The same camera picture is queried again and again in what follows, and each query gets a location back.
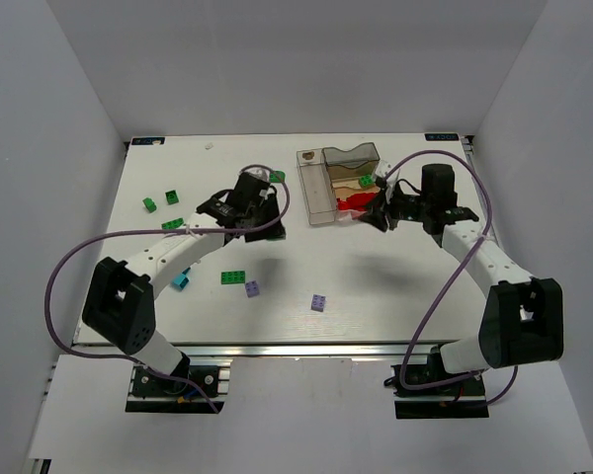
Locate green lego plate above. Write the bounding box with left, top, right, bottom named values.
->
left=220, top=271, right=246, bottom=285

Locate blue label right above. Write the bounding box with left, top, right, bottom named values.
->
left=424, top=132, right=460, bottom=141

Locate green lego under red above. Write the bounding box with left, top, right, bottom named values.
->
left=161, top=217, right=185, bottom=231

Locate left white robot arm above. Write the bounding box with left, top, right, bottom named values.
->
left=82, top=170, right=286, bottom=378

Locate clear front container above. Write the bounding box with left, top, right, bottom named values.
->
left=331, top=178, right=381, bottom=221

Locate purple lego left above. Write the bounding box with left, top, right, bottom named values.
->
left=244, top=280, right=260, bottom=298

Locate cyan lego brick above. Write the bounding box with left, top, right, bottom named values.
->
left=171, top=267, right=191, bottom=291

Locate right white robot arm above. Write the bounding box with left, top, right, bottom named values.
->
left=361, top=164, right=564, bottom=375

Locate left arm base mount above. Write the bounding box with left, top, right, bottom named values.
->
left=125, top=357, right=230, bottom=415

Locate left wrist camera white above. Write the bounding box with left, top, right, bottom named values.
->
left=241, top=166, right=270, bottom=183

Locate green curved lego brick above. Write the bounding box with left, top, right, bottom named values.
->
left=270, top=171, right=285, bottom=183

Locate dark smoked container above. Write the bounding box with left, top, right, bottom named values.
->
left=322, top=142, right=381, bottom=181

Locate green square lego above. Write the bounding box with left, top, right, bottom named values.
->
left=358, top=175, right=374, bottom=189

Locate purple lego centre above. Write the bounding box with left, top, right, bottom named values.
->
left=310, top=294, right=326, bottom=312

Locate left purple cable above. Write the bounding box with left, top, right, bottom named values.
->
left=44, top=164, right=292, bottom=414

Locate green lego with triangle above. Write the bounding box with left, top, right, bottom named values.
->
left=165, top=190, right=179, bottom=205

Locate blue label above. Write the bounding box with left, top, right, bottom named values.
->
left=424, top=132, right=460, bottom=141
left=130, top=136, right=165, bottom=146

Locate small green lego far left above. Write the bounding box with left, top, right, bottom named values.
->
left=142, top=197, right=157, bottom=213

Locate clear long narrow container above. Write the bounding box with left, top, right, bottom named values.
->
left=296, top=149, right=337, bottom=226

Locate purple lego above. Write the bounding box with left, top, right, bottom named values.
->
left=244, top=280, right=260, bottom=298
left=310, top=294, right=326, bottom=312

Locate blue label left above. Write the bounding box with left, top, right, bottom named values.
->
left=130, top=136, right=165, bottom=146

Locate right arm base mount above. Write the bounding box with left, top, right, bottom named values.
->
left=382, top=346, right=489, bottom=420

